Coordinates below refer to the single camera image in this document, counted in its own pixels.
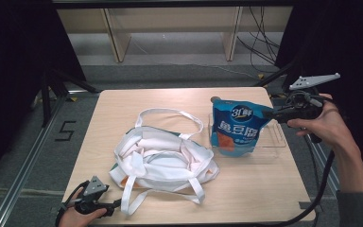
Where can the light wooden shelf unit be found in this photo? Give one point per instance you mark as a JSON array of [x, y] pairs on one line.
[[170, 22]]

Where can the black metal stand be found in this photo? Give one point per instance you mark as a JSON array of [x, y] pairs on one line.
[[55, 91]]

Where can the white and green tote bag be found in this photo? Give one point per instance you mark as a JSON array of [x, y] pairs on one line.
[[164, 165]]

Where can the black metal stand leg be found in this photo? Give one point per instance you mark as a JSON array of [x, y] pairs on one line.
[[274, 75]]

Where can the yellow tape piece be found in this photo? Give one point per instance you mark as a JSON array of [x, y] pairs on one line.
[[261, 76], [72, 99]]

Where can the black curtain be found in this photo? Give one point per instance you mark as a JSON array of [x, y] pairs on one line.
[[343, 38], [12, 78]]

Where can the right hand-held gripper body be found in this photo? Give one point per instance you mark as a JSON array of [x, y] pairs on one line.
[[302, 107]]

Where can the person's right hand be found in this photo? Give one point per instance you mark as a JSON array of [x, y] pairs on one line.
[[327, 126]]

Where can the blue snack pouch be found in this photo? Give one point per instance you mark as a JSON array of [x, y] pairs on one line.
[[239, 134]]

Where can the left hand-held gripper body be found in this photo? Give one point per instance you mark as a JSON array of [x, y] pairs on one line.
[[91, 197]]

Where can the person's left hand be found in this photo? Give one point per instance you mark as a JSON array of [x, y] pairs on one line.
[[78, 219]]

